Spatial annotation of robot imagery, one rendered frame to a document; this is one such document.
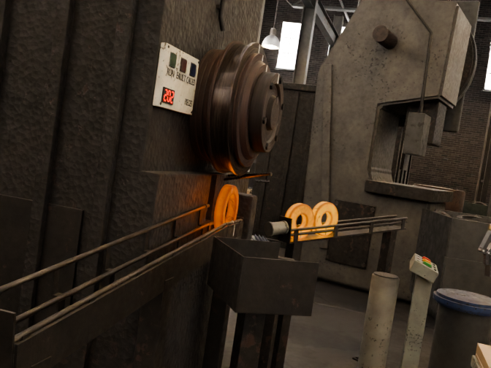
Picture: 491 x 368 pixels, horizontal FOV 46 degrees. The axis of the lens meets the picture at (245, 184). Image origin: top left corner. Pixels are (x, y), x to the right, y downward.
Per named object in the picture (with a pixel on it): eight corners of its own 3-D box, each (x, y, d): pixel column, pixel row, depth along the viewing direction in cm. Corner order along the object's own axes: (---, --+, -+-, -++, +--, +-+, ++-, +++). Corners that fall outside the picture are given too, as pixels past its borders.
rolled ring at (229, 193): (241, 185, 217) (233, 183, 218) (226, 185, 199) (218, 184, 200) (234, 233, 218) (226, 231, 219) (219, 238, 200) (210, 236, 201)
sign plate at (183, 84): (152, 105, 165) (161, 41, 164) (185, 114, 190) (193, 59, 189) (159, 106, 165) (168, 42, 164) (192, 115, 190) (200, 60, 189)
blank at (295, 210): (284, 203, 246) (289, 204, 243) (310, 201, 256) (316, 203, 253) (281, 239, 248) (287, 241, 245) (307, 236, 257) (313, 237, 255)
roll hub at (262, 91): (243, 149, 192) (256, 64, 191) (264, 152, 219) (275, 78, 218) (259, 151, 191) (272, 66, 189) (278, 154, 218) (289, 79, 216)
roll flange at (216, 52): (172, 168, 189) (192, 23, 186) (218, 169, 234) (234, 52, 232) (200, 172, 186) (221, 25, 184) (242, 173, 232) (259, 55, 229)
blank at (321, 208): (310, 201, 255) (316, 203, 253) (335, 200, 265) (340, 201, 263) (307, 236, 257) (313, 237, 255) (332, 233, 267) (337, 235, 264)
